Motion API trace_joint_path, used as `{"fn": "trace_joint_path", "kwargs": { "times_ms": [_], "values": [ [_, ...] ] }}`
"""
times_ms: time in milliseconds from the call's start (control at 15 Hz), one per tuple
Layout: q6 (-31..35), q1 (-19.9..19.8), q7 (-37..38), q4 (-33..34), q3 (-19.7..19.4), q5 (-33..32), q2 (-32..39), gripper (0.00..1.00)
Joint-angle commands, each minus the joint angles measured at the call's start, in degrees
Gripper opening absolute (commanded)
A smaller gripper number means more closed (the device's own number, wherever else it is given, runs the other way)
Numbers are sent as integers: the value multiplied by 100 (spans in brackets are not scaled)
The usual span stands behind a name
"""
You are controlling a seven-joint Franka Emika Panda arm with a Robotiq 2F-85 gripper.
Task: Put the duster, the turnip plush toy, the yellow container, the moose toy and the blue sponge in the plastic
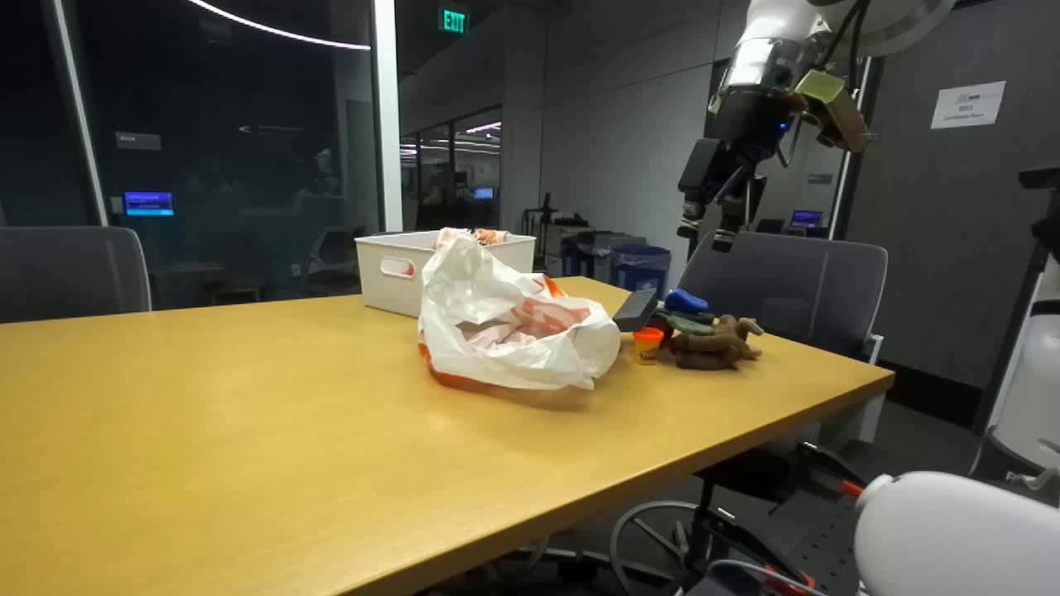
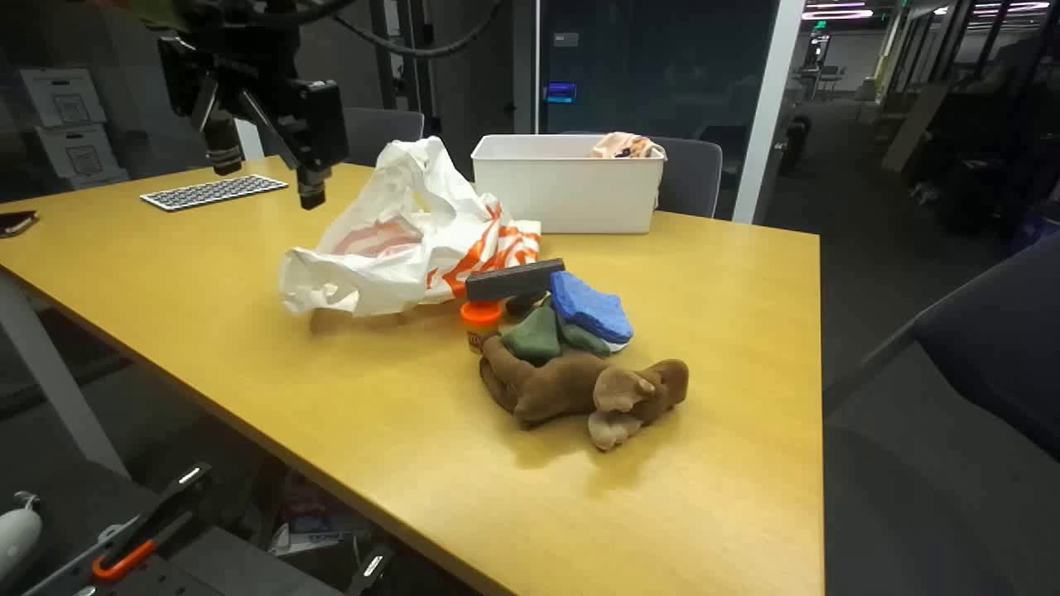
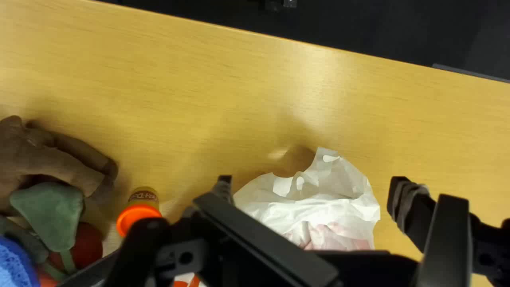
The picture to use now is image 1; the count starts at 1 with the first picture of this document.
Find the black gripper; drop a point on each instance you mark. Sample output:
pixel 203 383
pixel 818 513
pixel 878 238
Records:
pixel 744 127

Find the blue cloth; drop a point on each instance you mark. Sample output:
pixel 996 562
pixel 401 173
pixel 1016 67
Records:
pixel 686 302

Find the dark grey duster block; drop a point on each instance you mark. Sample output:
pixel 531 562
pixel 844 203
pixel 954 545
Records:
pixel 637 309

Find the brown moose plush toy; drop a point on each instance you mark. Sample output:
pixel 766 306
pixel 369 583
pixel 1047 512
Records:
pixel 712 350

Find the yellow container orange cap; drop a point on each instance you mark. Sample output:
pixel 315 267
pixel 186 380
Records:
pixel 648 343

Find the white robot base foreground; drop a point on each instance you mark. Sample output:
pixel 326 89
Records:
pixel 943 534

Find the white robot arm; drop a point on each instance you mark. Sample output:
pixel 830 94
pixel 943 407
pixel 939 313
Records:
pixel 792 65

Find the blue trash bin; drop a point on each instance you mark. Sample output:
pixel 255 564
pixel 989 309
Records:
pixel 641 267

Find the grey office chair right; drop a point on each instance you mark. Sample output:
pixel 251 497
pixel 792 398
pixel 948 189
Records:
pixel 806 290

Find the grey office chair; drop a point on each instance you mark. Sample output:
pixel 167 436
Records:
pixel 806 290
pixel 72 268

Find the white orange plastic bag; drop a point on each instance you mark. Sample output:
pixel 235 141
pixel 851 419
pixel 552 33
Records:
pixel 492 326

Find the green exit sign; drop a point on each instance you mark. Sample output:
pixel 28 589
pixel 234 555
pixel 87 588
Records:
pixel 454 20

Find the white plastic bin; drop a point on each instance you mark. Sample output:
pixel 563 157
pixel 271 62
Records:
pixel 388 267

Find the grey office chair left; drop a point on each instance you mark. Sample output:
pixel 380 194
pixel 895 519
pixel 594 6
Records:
pixel 72 268

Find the paper sign on wall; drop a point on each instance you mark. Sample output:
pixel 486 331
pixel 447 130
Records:
pixel 967 106

